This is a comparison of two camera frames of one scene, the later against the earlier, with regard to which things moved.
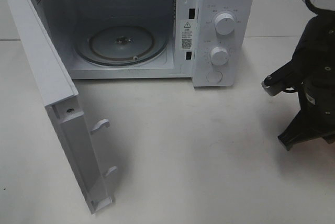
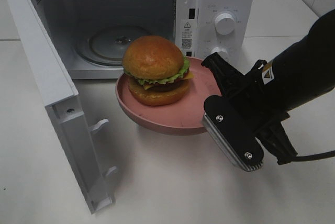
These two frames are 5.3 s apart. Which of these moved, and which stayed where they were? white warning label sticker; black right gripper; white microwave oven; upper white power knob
Moved: black right gripper
Stayed: white warning label sticker; white microwave oven; upper white power knob
